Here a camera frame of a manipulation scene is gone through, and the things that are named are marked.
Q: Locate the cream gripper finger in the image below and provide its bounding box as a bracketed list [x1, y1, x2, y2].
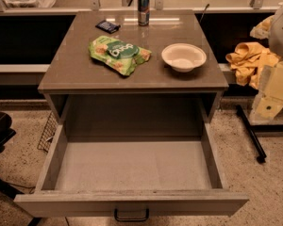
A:
[250, 15, 274, 40]

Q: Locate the grey top drawer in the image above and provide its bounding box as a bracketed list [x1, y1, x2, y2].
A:
[13, 95, 250, 218]

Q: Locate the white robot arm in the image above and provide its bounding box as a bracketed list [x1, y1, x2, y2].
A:
[250, 4, 283, 124]

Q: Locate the grey cabinet with glossy top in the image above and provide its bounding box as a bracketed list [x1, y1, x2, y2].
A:
[39, 10, 228, 117]

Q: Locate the crumpled yellow cloth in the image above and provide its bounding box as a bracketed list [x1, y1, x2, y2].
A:
[225, 42, 279, 89]

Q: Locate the black metal stand leg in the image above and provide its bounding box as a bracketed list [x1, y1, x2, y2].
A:
[236, 105, 283, 164]

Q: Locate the white paper bowl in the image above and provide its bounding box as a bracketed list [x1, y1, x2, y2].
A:
[161, 43, 207, 73]

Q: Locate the blue silver drink can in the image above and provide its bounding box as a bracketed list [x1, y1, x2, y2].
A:
[138, 0, 150, 26]

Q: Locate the green snack bag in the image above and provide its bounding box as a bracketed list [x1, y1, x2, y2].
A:
[89, 36, 152, 76]

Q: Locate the dark chair base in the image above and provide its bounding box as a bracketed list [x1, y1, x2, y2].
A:
[0, 112, 35, 201]

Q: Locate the black drawer handle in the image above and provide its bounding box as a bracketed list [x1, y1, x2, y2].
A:
[113, 209, 150, 222]

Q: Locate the wire mesh basket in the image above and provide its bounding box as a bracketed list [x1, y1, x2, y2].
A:
[37, 113, 58, 153]

